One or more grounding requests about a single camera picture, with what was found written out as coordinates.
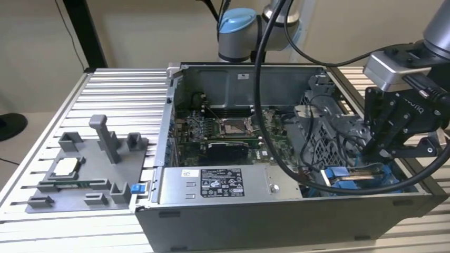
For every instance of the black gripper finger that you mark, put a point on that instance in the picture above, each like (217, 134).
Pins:
(422, 150)
(374, 110)

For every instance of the hard disk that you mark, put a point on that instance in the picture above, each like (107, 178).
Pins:
(365, 176)

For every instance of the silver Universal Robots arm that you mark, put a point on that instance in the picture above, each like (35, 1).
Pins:
(231, 44)

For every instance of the grey metal disk bay cage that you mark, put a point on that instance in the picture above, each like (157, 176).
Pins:
(297, 139)

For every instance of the blue plastic disk carrier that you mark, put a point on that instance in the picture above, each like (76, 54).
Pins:
(340, 184)

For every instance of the black RAM slot bank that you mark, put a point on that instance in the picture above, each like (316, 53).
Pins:
(229, 111)

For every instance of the green motherboard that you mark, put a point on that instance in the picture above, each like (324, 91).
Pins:
(281, 134)

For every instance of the CPU socket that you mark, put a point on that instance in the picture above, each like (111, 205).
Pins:
(234, 128)

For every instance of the black graphics card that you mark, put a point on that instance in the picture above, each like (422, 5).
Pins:
(225, 151)

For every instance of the dark grey PC case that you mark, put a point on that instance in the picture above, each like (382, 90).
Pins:
(246, 226)

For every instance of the silver power supply unit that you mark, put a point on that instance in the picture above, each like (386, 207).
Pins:
(175, 189)

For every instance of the blue case latch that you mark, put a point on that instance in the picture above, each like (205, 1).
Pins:
(137, 189)

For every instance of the grey plastic parts rack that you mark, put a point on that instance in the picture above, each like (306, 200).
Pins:
(91, 158)

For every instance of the green RAM stick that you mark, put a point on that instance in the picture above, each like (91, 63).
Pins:
(82, 183)

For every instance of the silver CPU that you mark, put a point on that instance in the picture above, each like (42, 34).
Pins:
(66, 167)

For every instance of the black round stand base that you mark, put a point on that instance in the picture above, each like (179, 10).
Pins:
(11, 127)

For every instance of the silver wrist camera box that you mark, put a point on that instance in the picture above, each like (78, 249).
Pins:
(386, 71)

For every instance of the black metal frame post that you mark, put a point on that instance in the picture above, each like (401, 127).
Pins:
(85, 31)

